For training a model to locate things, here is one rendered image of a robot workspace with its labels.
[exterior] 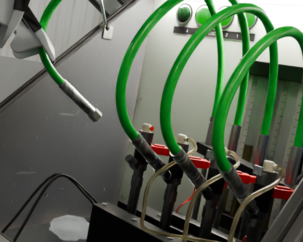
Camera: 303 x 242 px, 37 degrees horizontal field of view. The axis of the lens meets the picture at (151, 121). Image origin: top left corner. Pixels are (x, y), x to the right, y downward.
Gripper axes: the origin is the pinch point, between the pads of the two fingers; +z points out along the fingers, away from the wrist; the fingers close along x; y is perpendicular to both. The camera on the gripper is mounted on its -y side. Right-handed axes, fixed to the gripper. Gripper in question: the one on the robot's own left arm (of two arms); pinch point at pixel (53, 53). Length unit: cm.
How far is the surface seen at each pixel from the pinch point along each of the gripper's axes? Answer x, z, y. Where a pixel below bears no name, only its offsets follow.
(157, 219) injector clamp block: 0.6, 33.8, 1.9
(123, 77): 18.4, 11.0, -3.4
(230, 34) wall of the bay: -14.9, 14.9, -37.3
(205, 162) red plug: 7.3, 29.5, -9.2
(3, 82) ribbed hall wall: -661, -119, 1
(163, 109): 23.6, 17.2, -4.0
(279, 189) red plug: 19.8, 36.2, -12.2
